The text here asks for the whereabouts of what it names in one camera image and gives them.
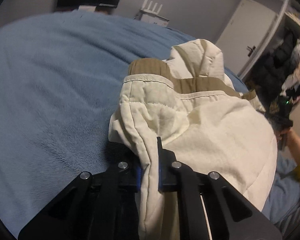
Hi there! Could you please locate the cream hooded puffer jacket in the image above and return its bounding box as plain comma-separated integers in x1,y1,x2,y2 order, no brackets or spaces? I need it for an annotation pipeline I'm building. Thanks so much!
108,39,277,239

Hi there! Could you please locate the pile of dark clothes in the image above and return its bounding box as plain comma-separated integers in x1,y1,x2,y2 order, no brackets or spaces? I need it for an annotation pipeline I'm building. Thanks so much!
244,12,300,109

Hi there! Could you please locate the person right hand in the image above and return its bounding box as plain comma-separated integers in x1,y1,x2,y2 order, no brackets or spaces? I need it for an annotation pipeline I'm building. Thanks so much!
274,128,298,151

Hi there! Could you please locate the white door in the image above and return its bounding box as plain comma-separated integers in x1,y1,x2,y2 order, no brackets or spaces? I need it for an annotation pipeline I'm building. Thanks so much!
216,0,276,75

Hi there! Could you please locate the white box under router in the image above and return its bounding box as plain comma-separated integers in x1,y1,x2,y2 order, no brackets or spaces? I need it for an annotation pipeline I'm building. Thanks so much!
134,12,170,27

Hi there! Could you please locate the white wifi router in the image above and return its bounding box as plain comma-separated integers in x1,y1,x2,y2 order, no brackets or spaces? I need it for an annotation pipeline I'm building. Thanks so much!
140,0,163,15

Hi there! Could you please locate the black door handle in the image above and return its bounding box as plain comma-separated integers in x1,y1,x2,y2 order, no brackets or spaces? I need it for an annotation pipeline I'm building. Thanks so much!
247,46,256,57

